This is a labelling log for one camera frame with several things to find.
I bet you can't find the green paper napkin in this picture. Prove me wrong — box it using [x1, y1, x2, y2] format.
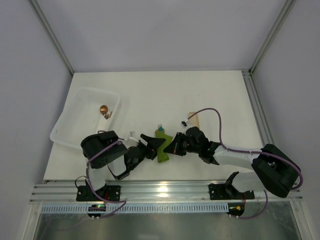
[155, 128, 173, 163]

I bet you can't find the iridescent metal fork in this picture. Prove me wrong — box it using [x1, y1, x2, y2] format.
[157, 124, 164, 132]

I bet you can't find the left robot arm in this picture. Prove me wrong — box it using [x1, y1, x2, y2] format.
[76, 130, 166, 203]

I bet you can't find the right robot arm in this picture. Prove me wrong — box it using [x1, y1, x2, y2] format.
[163, 126, 300, 199]

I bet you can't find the white rolled napkin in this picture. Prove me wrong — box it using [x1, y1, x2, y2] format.
[96, 116, 111, 133]

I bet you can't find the beige utensil tray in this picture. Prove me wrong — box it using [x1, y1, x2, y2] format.
[188, 112, 200, 129]

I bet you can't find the copper round ball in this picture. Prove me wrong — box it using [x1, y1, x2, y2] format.
[99, 105, 109, 115]

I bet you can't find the white plastic basket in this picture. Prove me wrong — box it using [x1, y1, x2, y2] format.
[50, 87, 121, 150]

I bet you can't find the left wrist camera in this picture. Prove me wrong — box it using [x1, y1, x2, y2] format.
[127, 131, 139, 145]

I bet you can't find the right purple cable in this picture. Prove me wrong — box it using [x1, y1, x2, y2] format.
[184, 107, 305, 220]

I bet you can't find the white slotted cable duct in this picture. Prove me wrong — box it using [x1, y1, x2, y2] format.
[40, 202, 229, 214]

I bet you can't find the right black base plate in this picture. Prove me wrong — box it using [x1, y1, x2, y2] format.
[208, 183, 255, 200]

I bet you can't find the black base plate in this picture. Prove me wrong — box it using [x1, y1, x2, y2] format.
[76, 185, 121, 202]
[208, 183, 255, 200]

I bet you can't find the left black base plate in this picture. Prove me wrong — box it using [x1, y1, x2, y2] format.
[76, 185, 121, 202]

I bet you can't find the right aluminium frame rail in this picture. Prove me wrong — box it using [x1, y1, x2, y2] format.
[241, 69, 287, 180]

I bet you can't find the aluminium front rail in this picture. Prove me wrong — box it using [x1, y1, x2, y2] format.
[29, 180, 304, 204]

